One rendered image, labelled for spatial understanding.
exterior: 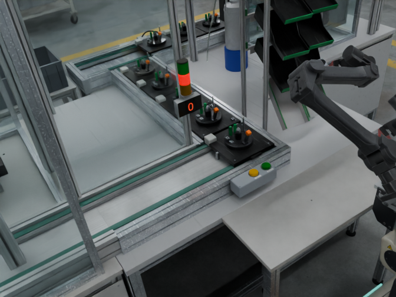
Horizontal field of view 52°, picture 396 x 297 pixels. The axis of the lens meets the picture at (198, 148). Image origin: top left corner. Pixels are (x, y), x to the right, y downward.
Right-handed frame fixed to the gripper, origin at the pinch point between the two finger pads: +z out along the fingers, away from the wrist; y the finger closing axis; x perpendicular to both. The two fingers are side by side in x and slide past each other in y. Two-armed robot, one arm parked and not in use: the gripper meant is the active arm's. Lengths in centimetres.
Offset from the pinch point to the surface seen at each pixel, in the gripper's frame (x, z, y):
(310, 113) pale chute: 22.1, 23.3, 3.4
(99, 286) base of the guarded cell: 56, -5, 122
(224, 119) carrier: 17, 43, 42
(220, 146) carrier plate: 25, 26, 53
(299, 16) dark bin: -24.1, 0.6, 14.3
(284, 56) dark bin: -9.2, 4.5, 22.3
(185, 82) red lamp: -9, 14, 65
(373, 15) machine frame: -16, 99, -106
